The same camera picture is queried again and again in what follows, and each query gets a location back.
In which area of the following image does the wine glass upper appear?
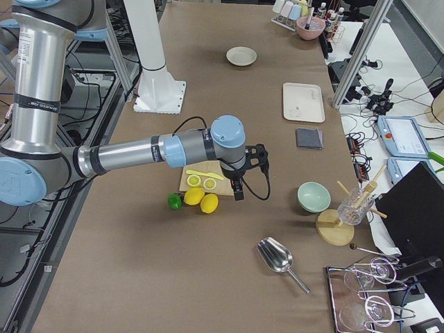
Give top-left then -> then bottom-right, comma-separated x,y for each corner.
343,257 -> 396,291

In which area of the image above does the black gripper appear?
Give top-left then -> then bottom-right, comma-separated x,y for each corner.
220,160 -> 246,201

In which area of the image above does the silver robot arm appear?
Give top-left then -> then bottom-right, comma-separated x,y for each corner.
1,1 -> 247,206

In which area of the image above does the black monitor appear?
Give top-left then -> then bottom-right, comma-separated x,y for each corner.
376,162 -> 443,259

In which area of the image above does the lemon half near edge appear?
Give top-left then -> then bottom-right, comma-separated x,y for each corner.
203,178 -> 217,191

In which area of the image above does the wooden cutting board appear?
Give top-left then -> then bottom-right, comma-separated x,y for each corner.
179,161 -> 233,196

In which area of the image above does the aluminium frame post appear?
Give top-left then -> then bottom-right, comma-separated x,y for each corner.
331,0 -> 393,110

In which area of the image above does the mint green bowl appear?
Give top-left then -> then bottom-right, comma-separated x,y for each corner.
298,182 -> 331,213

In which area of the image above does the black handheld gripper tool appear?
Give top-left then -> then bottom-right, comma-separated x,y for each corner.
366,78 -> 394,116

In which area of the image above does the wine glass lower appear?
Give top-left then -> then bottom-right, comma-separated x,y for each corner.
339,296 -> 394,332

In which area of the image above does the white rabbit tray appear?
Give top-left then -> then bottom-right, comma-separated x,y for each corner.
282,83 -> 325,123

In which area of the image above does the white camera pole base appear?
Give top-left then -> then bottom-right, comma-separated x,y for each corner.
124,0 -> 186,114

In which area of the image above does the grey folded cloth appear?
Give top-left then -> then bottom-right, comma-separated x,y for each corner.
296,128 -> 323,150

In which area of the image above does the blue teach pendant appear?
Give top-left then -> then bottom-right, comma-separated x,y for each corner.
377,116 -> 431,159
386,157 -> 432,185

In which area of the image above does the wooden cup tree stand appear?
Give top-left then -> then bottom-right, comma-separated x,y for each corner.
316,165 -> 387,246

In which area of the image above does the black glass tray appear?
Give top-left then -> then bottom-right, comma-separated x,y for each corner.
324,265 -> 417,333

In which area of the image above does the yellow plastic knife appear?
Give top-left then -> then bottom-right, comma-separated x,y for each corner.
185,169 -> 224,180

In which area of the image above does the lemon half near bun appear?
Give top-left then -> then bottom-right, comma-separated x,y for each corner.
187,174 -> 202,188

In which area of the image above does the metal black-tipped scoop handle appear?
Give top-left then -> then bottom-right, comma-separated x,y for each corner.
305,7 -> 314,30

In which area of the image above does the wine glass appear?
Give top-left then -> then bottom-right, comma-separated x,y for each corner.
343,257 -> 396,291
339,296 -> 394,332

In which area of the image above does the metal scoop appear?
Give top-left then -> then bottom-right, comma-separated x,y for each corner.
257,237 -> 310,294

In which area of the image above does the white cup rack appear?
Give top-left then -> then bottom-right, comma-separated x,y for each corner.
271,0 -> 309,31

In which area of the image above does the pink bowl with ice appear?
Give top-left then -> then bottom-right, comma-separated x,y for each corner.
296,17 -> 325,41

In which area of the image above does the copper wire bottle basket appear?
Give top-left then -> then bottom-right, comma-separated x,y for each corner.
316,1 -> 345,44

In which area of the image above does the green lime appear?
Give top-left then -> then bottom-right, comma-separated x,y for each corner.
167,193 -> 182,210

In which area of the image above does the blue teach pendant upper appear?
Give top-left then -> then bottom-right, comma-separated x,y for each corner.
377,116 -> 431,159

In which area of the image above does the blue teach pendant lower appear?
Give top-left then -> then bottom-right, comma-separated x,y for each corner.
386,157 -> 432,185

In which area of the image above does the whole lemon lower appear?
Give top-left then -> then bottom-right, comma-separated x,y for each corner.
200,194 -> 219,214

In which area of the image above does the whole lemon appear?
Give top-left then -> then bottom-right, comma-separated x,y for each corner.
184,187 -> 205,205
200,194 -> 219,214

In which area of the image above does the whole lemon upper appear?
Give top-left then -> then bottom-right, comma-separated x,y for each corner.
184,187 -> 205,205

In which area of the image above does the clear patterned glass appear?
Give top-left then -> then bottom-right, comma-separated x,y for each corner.
338,188 -> 374,225

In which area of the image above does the round white plate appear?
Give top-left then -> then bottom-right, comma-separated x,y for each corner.
226,46 -> 257,67

